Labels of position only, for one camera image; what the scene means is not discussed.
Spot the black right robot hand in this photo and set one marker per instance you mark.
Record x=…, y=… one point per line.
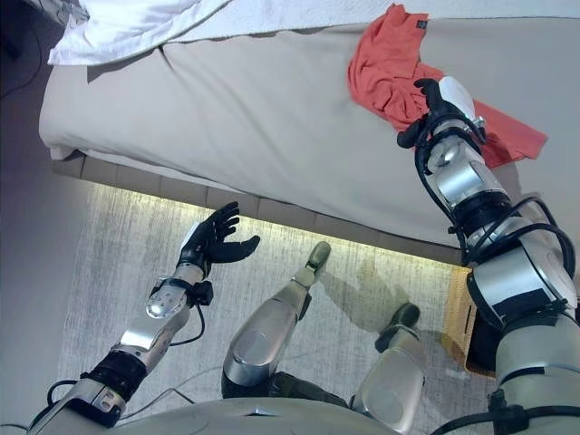
x=453, y=99

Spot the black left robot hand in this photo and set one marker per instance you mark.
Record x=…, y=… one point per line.
x=204, y=244

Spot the orange garment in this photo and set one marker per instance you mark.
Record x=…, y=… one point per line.
x=385, y=59

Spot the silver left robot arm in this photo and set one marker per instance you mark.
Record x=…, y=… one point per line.
x=145, y=331

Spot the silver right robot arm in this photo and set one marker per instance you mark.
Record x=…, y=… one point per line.
x=466, y=176

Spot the white bed with pillows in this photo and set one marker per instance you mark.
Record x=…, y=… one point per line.
x=226, y=113

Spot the light grey bed sheet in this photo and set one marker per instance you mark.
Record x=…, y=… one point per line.
x=294, y=16

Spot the brown wicker basket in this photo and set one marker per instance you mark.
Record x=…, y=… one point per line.
x=455, y=317

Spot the grey striped rug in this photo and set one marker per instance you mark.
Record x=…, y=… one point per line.
x=113, y=254

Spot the silver left robot leg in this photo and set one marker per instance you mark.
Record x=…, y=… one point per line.
x=258, y=344

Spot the grey robot torso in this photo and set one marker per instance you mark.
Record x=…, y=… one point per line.
x=226, y=421

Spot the white duvet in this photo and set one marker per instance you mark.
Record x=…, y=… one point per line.
x=113, y=31

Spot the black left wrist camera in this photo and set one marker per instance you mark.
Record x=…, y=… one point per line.
x=203, y=293

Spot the bed with upholstered frame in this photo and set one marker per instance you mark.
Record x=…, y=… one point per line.
x=226, y=113

